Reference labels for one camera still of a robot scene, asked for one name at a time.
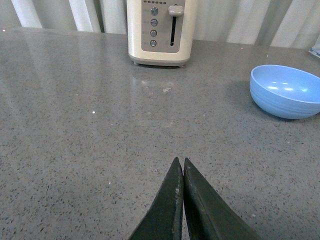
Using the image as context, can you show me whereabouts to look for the white curtain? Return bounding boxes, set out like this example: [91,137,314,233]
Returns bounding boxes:
[0,0,320,50]

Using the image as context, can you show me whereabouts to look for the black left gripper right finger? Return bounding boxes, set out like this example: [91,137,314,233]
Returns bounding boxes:
[183,158,261,240]

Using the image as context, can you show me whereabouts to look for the blue bowl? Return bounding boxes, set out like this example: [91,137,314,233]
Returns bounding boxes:
[249,64,320,120]

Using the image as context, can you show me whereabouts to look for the cream two-slot toaster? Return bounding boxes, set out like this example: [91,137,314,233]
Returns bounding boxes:
[126,0,199,68]

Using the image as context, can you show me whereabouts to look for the clear plastic container blue rim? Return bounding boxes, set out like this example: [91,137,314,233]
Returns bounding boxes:
[308,44,320,58]

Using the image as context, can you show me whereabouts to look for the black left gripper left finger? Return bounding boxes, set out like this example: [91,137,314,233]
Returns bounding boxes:
[129,157,184,240]

